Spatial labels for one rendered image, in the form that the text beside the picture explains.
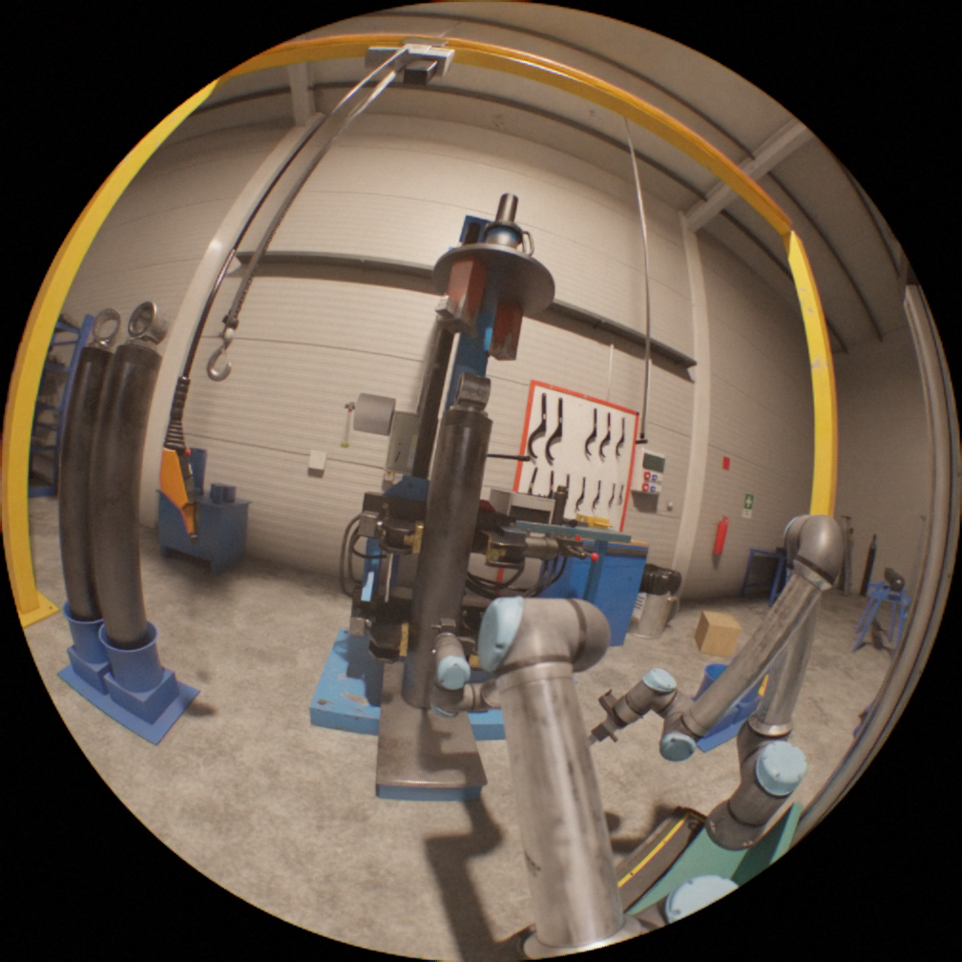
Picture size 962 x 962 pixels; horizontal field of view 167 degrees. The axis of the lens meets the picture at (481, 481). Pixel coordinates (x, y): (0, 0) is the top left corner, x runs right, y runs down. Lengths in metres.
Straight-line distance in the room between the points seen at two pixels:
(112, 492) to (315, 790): 1.27
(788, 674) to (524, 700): 0.74
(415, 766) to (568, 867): 0.99
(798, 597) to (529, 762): 0.60
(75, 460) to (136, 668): 0.83
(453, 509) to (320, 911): 1.50
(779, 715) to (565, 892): 0.74
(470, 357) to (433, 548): 1.05
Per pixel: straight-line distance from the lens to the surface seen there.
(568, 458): 3.69
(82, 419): 1.62
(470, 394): 1.32
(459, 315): 1.27
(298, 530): 3.58
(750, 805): 1.02
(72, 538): 1.70
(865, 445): 11.46
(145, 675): 1.67
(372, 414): 2.15
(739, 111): 6.79
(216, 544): 3.20
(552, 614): 0.51
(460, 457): 1.24
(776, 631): 0.80
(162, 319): 1.47
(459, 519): 1.26
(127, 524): 1.43
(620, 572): 2.79
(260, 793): 1.47
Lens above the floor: 1.22
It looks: level
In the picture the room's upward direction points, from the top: 10 degrees clockwise
